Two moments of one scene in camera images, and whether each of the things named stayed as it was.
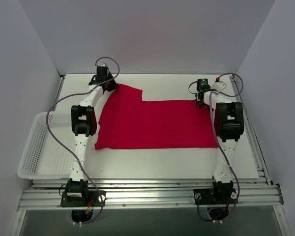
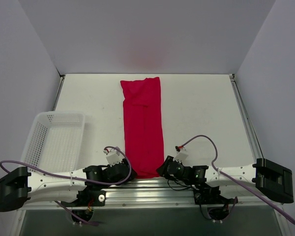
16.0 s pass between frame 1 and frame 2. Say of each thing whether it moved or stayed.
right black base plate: stayed
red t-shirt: moved
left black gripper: moved
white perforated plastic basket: stayed
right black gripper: moved
